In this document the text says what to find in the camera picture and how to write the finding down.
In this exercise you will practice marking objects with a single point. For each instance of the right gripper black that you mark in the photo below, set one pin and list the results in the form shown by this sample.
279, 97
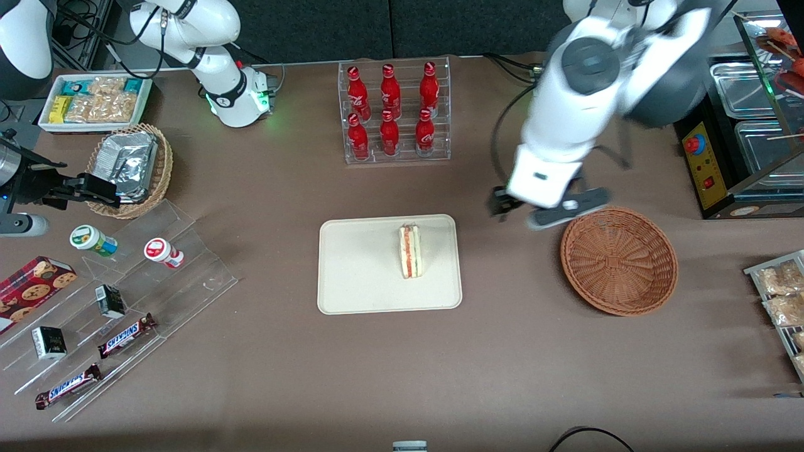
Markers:
31, 186

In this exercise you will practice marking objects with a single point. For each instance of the triangle sandwich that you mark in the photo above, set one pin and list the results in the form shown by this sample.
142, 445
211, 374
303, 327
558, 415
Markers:
410, 251

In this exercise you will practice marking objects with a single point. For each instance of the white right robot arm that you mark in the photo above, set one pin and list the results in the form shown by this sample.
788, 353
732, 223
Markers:
220, 75

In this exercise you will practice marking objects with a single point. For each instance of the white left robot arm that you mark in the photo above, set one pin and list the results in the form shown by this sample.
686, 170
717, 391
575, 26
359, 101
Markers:
565, 113

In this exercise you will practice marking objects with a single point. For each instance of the brown wicker basket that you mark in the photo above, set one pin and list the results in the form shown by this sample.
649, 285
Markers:
619, 260

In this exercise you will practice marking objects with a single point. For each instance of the light wicker basket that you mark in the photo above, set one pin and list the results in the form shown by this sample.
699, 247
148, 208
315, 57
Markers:
164, 163

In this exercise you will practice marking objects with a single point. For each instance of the cream plastic tray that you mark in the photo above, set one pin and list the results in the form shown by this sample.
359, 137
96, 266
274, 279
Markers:
358, 263

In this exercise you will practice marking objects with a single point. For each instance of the green lid yogurt cup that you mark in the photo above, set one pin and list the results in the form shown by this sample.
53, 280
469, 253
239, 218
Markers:
91, 240

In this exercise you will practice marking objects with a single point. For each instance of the silver foil pack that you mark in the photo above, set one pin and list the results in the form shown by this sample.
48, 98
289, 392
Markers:
135, 194
129, 157

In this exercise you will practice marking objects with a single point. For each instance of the white snack box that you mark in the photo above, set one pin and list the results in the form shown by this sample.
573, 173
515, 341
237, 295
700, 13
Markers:
94, 127

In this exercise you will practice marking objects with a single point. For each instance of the clear bag of nuts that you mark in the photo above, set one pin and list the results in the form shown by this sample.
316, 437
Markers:
85, 108
107, 85
119, 107

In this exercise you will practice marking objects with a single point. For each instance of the yellow snack packet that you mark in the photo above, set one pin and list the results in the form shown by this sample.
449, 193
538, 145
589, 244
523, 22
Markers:
59, 110

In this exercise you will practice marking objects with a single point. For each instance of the red lid yogurt cup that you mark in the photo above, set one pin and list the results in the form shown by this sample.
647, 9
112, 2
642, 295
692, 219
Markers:
160, 251

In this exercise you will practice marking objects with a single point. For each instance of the clear acrylic bottle rack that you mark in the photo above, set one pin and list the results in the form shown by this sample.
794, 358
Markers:
408, 160

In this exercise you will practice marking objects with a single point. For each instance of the teal snack packet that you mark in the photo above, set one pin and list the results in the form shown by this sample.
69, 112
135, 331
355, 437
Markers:
72, 86
133, 85

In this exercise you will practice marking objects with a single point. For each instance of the red cola bottle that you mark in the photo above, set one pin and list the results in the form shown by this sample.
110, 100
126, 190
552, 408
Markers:
391, 94
424, 133
429, 88
358, 141
358, 94
389, 135

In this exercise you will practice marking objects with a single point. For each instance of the red cookie box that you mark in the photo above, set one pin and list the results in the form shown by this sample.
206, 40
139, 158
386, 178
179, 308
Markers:
31, 289

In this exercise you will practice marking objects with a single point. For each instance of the small black carton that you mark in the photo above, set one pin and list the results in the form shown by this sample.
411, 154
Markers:
49, 343
110, 301

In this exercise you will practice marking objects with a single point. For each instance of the clear acrylic stepped display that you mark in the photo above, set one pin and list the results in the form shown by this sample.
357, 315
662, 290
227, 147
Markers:
188, 276

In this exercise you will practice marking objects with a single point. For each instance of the black glass food warmer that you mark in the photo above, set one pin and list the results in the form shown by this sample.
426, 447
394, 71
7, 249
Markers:
706, 163

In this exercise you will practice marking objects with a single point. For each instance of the snickers bar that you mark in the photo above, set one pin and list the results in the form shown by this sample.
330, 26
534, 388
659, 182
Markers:
68, 386
125, 336

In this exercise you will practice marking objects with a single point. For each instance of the steel pan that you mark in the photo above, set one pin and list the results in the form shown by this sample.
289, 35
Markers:
744, 91
763, 160

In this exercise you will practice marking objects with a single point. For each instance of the clear bag of pastries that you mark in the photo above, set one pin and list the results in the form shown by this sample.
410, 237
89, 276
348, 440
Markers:
799, 340
782, 279
788, 311
800, 364

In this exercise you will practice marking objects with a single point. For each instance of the wooden skewer stick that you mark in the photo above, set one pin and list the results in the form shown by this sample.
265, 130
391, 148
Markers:
785, 135

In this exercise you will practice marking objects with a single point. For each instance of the small grey object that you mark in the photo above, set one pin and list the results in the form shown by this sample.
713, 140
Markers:
409, 447

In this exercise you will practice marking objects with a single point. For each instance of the red food skewer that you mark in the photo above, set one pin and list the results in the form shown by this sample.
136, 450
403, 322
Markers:
771, 36
798, 66

